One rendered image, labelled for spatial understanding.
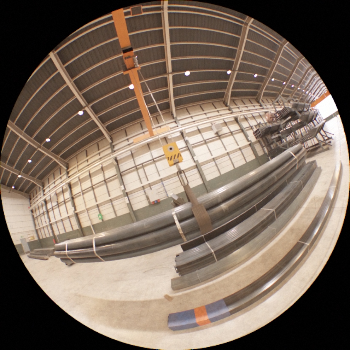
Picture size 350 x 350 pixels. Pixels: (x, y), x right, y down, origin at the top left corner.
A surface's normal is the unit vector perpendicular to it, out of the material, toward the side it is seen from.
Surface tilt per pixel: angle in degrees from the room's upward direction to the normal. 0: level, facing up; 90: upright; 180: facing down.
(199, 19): 170
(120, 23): 180
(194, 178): 90
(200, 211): 60
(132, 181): 90
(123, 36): 180
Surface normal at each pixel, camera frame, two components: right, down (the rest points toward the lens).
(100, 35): 0.38, 0.87
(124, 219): 0.03, -0.16
